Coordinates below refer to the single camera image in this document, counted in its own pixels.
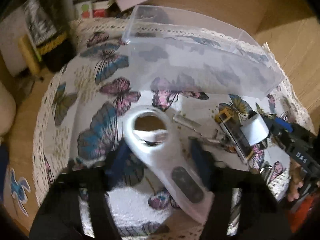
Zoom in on black and gold lighter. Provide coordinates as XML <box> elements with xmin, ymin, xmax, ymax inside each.
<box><xmin>215</xmin><ymin>108</ymin><xmax>253</xmax><ymax>164</ymax></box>

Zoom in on metal keys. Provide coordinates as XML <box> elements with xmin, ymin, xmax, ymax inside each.
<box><xmin>188</xmin><ymin>129</ymin><xmax>234</xmax><ymax>150</ymax></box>

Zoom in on white handheld thermometer device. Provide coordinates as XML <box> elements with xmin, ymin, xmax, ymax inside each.
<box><xmin>123</xmin><ymin>106</ymin><xmax>213</xmax><ymax>225</ymax></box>

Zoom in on person's right hand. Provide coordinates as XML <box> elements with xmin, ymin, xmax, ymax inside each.
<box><xmin>287</xmin><ymin>159</ymin><xmax>303</xmax><ymax>202</ymax></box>

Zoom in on butterfly print lace tablecloth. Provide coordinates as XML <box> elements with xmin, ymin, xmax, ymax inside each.
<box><xmin>30</xmin><ymin>18</ymin><xmax>314</xmax><ymax>239</ymax></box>

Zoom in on white power adapter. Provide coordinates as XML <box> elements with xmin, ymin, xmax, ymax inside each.
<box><xmin>240</xmin><ymin>113</ymin><xmax>269</xmax><ymax>146</ymax></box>

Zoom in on clear plastic storage box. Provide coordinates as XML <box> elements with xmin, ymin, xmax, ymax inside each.
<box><xmin>122</xmin><ymin>5</ymin><xmax>284</xmax><ymax>98</ymax></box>

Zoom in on dark wine bottle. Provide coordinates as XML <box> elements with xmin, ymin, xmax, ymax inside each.
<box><xmin>23</xmin><ymin>0</ymin><xmax>75</xmax><ymax>73</ymax></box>

